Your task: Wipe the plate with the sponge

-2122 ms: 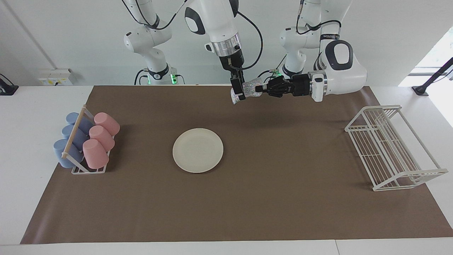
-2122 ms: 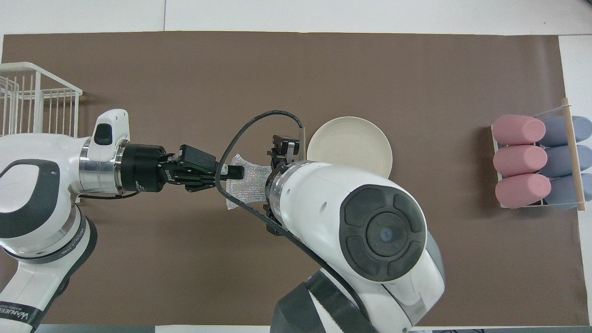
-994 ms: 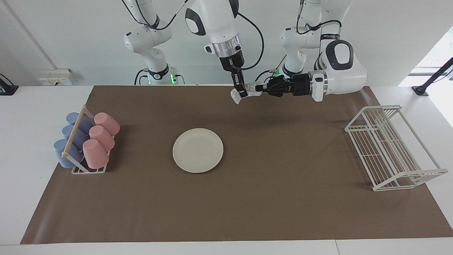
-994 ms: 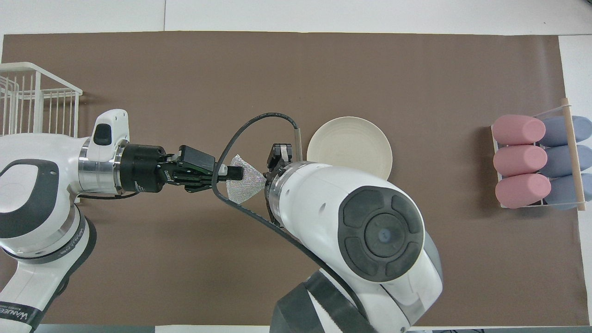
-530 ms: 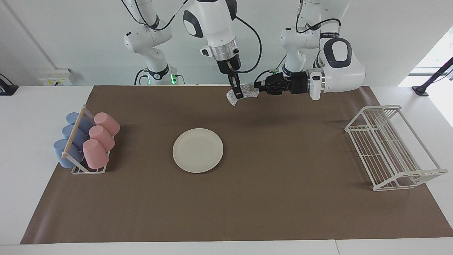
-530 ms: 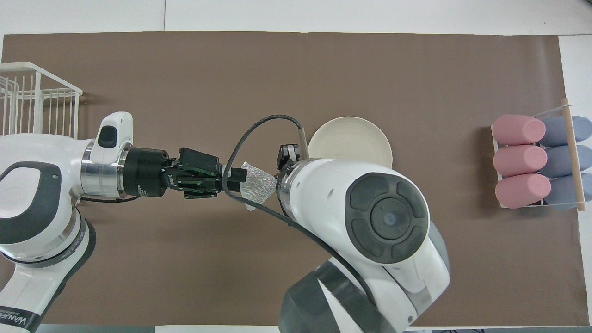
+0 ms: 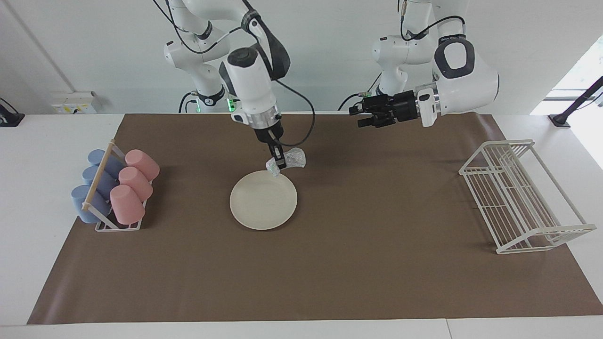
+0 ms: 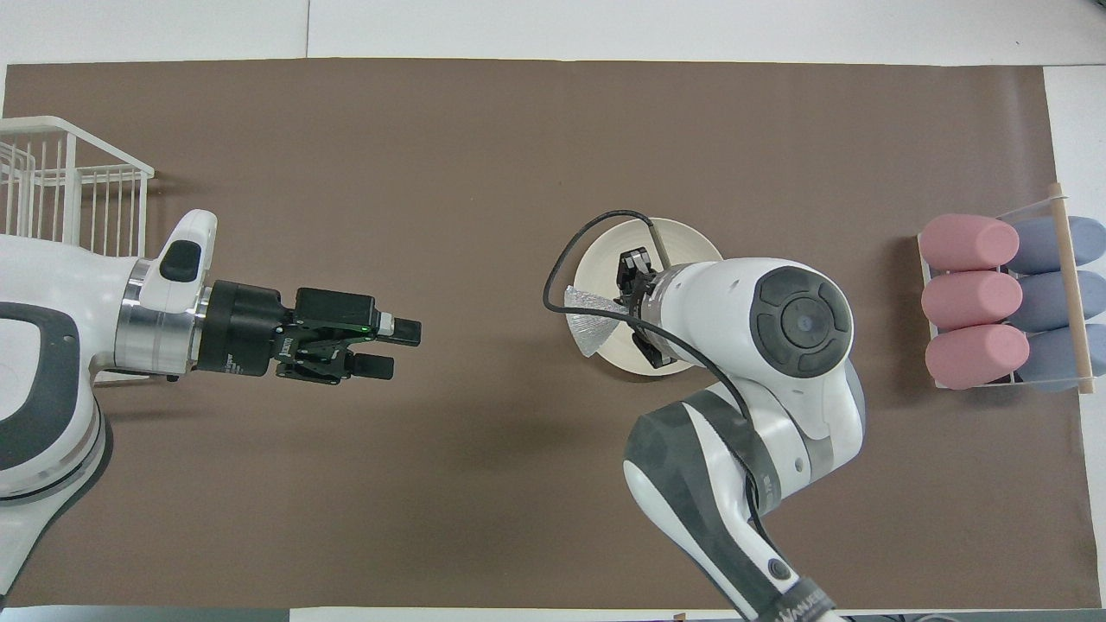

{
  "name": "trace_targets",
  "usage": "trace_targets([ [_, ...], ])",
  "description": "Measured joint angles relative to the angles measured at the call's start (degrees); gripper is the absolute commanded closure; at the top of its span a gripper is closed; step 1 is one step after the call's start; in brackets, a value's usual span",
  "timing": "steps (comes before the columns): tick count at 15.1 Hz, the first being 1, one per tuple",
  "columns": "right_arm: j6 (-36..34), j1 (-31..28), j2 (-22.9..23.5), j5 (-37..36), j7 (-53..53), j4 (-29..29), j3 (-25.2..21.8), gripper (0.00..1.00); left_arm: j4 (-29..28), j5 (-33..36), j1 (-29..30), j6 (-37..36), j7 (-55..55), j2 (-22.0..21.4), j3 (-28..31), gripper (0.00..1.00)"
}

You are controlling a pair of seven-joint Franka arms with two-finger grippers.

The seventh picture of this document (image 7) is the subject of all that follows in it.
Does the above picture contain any cream round plate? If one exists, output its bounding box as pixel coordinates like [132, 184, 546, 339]
[229, 170, 298, 231]

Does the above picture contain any brown table mat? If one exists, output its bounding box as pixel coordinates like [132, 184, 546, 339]
[27, 112, 603, 325]

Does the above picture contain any pink plastic cup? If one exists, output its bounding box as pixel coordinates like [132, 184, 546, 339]
[110, 185, 146, 225]
[118, 166, 154, 202]
[125, 149, 160, 182]

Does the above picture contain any blue plastic cup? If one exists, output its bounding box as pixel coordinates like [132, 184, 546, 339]
[71, 185, 111, 224]
[82, 166, 118, 198]
[88, 149, 125, 177]

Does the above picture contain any white cup holder rack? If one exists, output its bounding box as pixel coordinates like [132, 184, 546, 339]
[81, 139, 154, 232]

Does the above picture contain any black left base cable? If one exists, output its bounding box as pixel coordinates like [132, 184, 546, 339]
[338, 72, 383, 112]

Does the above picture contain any black base cable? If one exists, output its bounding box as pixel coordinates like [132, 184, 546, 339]
[338, 72, 383, 112]
[178, 91, 198, 113]

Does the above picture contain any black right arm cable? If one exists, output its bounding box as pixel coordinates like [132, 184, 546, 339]
[243, 0, 315, 146]

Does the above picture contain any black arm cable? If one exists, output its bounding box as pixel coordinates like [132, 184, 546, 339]
[243, 0, 315, 146]
[399, 0, 467, 43]

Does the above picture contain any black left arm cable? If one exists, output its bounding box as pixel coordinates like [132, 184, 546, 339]
[399, 0, 467, 43]

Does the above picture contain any black right base cable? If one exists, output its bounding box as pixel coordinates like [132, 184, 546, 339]
[178, 91, 198, 113]

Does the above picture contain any white wire dish rack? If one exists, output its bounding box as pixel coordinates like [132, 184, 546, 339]
[458, 139, 597, 255]

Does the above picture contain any white wall socket box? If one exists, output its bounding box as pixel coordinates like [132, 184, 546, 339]
[50, 91, 98, 114]

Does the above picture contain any black table clamp mount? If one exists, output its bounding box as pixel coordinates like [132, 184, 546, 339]
[0, 97, 25, 128]

